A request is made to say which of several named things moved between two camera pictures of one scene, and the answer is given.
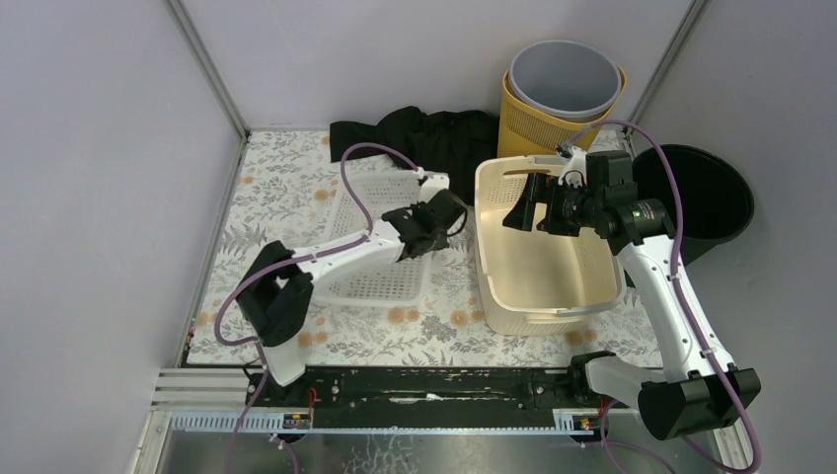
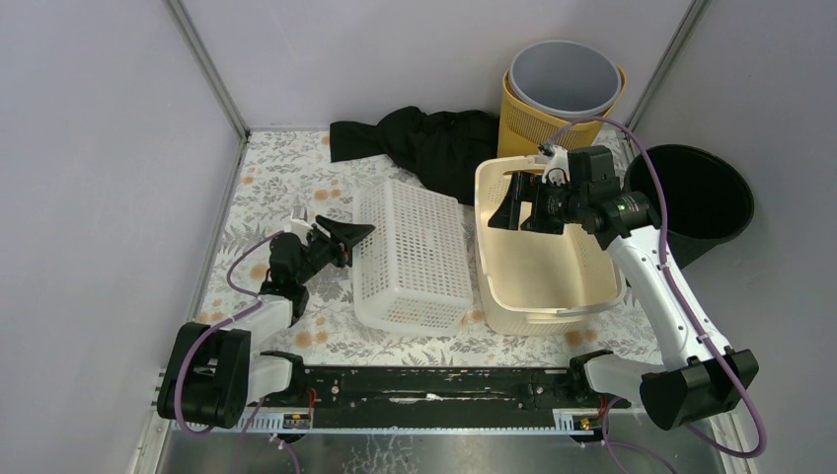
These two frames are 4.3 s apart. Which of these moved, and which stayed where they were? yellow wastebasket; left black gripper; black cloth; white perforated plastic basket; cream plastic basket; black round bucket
Moved: white perforated plastic basket; left black gripper
Stayed: yellow wastebasket; black round bucket; cream plastic basket; black cloth
